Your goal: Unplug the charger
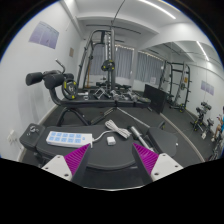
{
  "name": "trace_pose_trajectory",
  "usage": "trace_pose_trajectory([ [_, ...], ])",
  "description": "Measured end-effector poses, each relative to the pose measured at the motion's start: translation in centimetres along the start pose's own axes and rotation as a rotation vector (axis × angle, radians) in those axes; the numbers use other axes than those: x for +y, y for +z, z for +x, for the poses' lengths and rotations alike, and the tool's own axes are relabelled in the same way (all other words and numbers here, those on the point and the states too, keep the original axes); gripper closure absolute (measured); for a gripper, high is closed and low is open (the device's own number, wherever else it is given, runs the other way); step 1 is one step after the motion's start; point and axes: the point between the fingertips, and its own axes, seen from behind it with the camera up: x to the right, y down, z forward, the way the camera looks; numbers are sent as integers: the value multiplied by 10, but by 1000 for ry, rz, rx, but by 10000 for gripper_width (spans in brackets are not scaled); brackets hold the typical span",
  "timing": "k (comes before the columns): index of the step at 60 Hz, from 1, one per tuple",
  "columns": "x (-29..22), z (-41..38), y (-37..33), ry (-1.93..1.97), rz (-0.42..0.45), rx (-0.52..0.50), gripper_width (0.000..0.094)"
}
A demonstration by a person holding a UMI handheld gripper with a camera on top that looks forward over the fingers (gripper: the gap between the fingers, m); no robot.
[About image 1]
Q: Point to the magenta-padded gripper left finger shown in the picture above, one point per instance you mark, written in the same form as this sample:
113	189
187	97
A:
76	158

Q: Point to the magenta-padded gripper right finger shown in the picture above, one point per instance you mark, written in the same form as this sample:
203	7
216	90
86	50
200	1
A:
148	158

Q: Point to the small white charger block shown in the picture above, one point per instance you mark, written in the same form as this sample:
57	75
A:
111	140

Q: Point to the white power strip blue sockets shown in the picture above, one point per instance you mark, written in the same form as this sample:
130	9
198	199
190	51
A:
68	139

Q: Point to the black padded weight bench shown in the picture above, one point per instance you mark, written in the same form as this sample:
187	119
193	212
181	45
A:
110	155

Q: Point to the black upright panel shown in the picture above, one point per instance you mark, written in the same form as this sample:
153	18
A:
155	98

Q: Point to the black exercise machine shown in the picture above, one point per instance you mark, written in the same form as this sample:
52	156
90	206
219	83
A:
201	115

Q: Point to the black yellow weight plate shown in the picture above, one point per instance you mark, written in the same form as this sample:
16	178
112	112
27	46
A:
70	89
108	65

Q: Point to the group of dumbbells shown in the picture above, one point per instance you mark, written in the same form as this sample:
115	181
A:
120	95

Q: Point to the black bench with foam rollers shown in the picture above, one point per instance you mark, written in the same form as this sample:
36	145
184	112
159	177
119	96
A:
53	80

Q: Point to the black power rack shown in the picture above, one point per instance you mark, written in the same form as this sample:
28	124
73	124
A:
182	83

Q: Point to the grey window curtain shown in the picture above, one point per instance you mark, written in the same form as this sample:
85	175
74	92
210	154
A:
148	66
125	63

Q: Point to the long ceiling light strip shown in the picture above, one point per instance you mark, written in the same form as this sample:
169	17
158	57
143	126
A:
156	8

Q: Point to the white wall socket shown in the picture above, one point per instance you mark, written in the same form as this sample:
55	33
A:
12	137

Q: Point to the small purple wall poster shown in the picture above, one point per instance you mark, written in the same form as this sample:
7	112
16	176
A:
207	87

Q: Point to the small beige wall panel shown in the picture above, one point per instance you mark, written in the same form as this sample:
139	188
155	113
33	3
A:
71	52

